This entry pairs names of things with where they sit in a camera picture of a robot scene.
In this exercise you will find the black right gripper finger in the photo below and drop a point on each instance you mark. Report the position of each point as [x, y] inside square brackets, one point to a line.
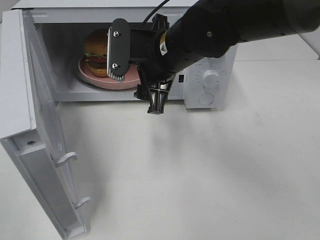
[155, 93]
[160, 23]

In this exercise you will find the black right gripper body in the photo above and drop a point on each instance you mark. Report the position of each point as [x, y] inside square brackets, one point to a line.
[156, 51]

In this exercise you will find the pink round plate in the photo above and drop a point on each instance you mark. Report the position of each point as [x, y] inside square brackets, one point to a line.
[131, 79]

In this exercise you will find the burger with lettuce and cheese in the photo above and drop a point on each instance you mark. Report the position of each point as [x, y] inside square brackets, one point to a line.
[95, 51]

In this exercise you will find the round door release button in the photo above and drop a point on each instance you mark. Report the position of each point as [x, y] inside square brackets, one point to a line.
[206, 99]

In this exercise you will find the white microwave door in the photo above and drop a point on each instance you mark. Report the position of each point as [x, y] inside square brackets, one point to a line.
[30, 127]

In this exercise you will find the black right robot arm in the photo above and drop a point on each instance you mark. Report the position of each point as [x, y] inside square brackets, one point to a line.
[237, 27]

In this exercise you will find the lower white timer knob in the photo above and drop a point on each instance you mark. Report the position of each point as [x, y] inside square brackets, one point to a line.
[210, 79]

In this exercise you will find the glass microwave turntable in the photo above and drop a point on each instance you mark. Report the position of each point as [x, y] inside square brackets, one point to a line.
[76, 73]

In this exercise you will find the white microwave oven body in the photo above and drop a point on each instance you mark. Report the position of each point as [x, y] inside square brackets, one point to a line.
[62, 43]

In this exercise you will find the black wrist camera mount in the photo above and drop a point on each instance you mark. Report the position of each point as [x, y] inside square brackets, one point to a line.
[118, 49]

